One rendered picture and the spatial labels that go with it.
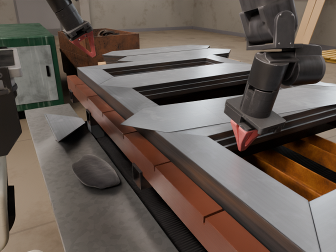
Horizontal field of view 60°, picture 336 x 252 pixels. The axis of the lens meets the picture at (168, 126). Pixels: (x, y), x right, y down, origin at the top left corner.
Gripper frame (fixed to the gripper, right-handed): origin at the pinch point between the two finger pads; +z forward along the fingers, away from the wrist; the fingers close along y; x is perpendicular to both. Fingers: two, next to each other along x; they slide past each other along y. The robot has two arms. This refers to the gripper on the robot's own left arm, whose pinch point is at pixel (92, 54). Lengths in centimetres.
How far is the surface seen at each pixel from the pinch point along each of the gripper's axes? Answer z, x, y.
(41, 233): 77, 68, 47
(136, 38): 90, -100, 300
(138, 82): 19.9, -10.1, 9.4
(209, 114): 22.0, -14.3, -29.9
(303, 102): 36, -42, -35
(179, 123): 17.2, -5.1, -32.1
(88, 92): 15.8, 6.6, 18.2
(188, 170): 17, 2, -48
